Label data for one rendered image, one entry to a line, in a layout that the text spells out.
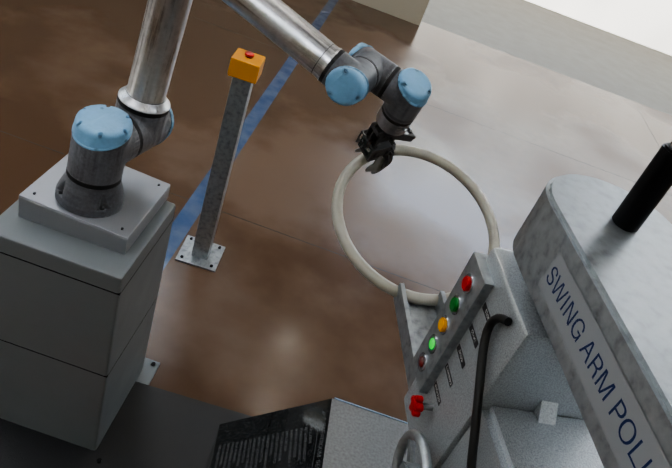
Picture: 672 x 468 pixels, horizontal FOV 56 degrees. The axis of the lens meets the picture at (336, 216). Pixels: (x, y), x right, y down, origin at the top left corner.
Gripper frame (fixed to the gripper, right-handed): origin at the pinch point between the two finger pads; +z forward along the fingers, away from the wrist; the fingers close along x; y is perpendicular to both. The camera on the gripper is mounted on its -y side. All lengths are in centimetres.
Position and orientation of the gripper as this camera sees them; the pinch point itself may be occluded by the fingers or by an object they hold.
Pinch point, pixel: (371, 163)
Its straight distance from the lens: 185.5
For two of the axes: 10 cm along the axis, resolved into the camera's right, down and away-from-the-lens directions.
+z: -3.0, 4.7, 8.3
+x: 4.3, 8.4, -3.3
